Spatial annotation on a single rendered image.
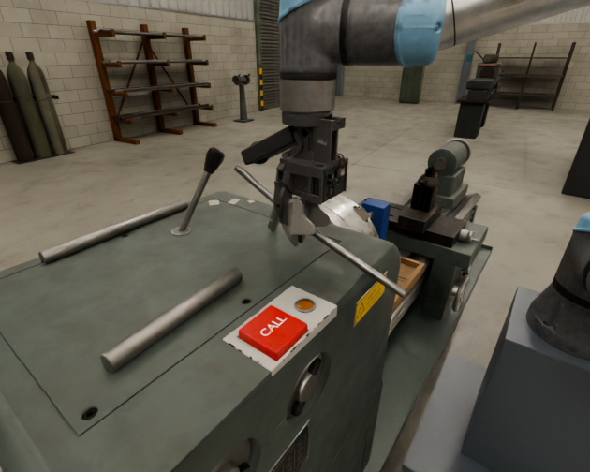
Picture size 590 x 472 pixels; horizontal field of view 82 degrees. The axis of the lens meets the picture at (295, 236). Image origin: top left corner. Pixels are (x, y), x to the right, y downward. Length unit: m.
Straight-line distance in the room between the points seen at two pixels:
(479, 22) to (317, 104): 0.24
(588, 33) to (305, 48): 14.43
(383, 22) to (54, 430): 0.51
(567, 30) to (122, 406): 14.71
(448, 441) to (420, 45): 0.84
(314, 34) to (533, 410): 0.74
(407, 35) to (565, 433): 0.72
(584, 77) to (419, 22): 14.42
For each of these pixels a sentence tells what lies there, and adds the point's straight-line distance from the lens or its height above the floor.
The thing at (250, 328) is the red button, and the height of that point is 1.27.
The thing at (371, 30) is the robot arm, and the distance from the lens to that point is 0.45.
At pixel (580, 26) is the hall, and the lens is 14.79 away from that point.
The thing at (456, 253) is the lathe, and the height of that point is 0.92.
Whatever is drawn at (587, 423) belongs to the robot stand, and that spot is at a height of 0.99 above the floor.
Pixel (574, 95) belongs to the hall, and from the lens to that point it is 14.86.
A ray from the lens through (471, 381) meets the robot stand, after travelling 1.14.
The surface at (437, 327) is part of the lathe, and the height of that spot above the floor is 0.54.
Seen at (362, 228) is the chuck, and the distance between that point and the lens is 0.83.
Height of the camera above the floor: 1.55
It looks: 28 degrees down
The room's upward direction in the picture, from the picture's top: straight up
